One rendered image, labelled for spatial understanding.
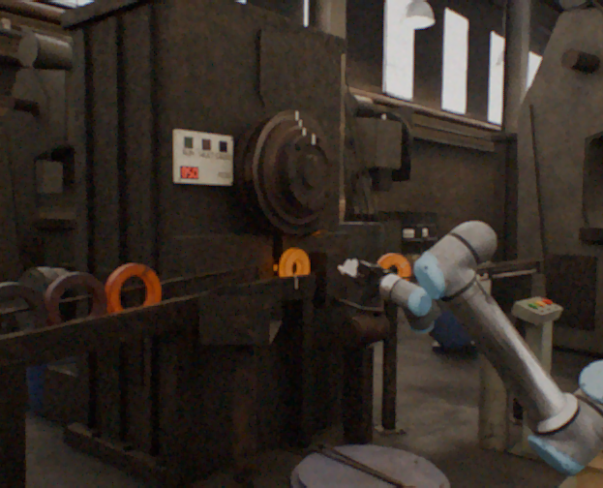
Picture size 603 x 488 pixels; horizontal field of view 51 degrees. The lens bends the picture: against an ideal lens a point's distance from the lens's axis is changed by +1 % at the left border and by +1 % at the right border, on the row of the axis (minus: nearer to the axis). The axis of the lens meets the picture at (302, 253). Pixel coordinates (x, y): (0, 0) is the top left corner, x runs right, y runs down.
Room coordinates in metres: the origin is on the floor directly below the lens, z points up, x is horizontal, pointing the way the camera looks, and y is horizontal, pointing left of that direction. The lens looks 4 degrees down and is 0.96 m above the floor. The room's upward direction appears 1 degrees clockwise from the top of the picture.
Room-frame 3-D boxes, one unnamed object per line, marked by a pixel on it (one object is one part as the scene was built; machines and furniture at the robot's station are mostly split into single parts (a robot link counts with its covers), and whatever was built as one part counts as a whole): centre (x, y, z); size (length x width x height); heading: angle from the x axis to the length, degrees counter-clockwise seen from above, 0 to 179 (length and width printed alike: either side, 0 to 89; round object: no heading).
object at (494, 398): (2.56, -0.80, 0.26); 0.12 x 0.12 x 0.52
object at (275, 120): (2.45, 0.05, 1.11); 0.47 x 0.06 x 0.47; 139
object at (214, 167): (2.27, 0.36, 1.15); 0.26 x 0.02 x 0.18; 139
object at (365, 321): (2.61, -0.27, 0.27); 0.22 x 0.13 x 0.53; 139
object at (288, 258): (2.48, 0.03, 0.74); 0.16 x 0.03 x 0.16; 140
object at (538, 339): (2.49, -0.95, 0.31); 0.24 x 0.16 x 0.62; 139
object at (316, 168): (2.39, -0.02, 1.11); 0.28 x 0.06 x 0.28; 139
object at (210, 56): (2.73, 0.38, 0.88); 1.08 x 0.73 x 1.76; 139
